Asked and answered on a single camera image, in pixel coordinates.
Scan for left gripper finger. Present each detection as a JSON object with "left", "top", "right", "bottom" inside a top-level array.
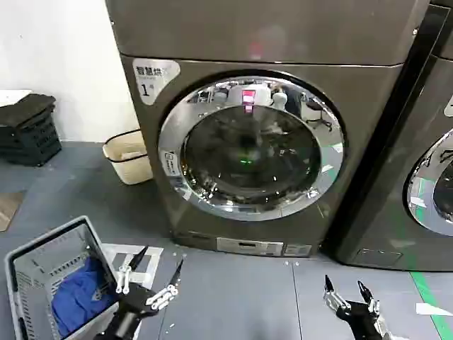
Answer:
[
  {"left": 146, "top": 259, "right": 185, "bottom": 310},
  {"left": 116, "top": 246, "right": 149, "bottom": 295}
]

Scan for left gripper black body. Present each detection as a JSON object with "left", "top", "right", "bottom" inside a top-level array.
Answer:
[{"left": 101, "top": 283, "right": 158, "bottom": 340}]

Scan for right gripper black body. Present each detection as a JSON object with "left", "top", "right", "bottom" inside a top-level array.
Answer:
[{"left": 336, "top": 300, "right": 387, "bottom": 340}]

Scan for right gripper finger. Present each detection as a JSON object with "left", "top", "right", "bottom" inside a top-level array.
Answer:
[
  {"left": 323, "top": 274, "right": 350, "bottom": 313},
  {"left": 357, "top": 280, "right": 381, "bottom": 315}
]

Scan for white grey floor marker sheet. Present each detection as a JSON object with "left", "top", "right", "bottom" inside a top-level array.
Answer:
[{"left": 101, "top": 243, "right": 165, "bottom": 285}]

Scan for blue cloth garment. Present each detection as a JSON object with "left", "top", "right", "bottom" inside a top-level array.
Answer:
[{"left": 50, "top": 256, "right": 120, "bottom": 338}]

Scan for green floor tape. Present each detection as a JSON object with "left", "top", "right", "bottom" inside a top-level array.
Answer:
[{"left": 410, "top": 271, "right": 453, "bottom": 340}]

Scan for white paper scrap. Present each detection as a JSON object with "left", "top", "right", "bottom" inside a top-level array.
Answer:
[{"left": 415, "top": 302, "right": 453, "bottom": 317}]

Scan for small grey warning label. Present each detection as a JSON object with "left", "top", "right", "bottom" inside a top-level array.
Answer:
[{"left": 284, "top": 244, "right": 313, "bottom": 257}]

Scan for grey plastic laundry basket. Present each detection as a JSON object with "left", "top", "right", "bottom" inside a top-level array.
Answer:
[{"left": 3, "top": 215, "right": 125, "bottom": 340}]

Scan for silver rating plate label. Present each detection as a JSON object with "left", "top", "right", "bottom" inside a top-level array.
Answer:
[{"left": 216, "top": 237, "right": 285, "bottom": 256}]

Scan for beige plastic waste bin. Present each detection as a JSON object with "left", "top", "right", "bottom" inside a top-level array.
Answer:
[{"left": 102, "top": 130, "right": 154, "bottom": 186}]

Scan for small white door label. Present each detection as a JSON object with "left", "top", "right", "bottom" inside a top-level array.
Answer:
[{"left": 161, "top": 149, "right": 178, "bottom": 179}]

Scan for round chrome glass dryer door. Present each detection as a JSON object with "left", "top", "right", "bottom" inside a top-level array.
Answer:
[
  {"left": 157, "top": 70, "right": 350, "bottom": 222},
  {"left": 406, "top": 127, "right": 453, "bottom": 237}
]

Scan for brown floor mat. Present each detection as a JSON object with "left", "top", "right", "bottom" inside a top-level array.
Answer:
[{"left": 0, "top": 191, "right": 28, "bottom": 233}]

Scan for grey front-load dryer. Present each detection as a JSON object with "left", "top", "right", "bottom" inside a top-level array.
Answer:
[{"left": 326, "top": 3, "right": 453, "bottom": 274}]

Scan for black stacked plastic crates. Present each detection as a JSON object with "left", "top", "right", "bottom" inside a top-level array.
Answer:
[{"left": 0, "top": 93, "right": 63, "bottom": 168}]

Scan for white number one sticker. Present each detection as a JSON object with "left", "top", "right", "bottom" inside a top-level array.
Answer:
[{"left": 132, "top": 59, "right": 182, "bottom": 107}]

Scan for grey front-load dryer numbered one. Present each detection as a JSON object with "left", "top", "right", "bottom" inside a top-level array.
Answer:
[{"left": 105, "top": 0, "right": 431, "bottom": 258}]

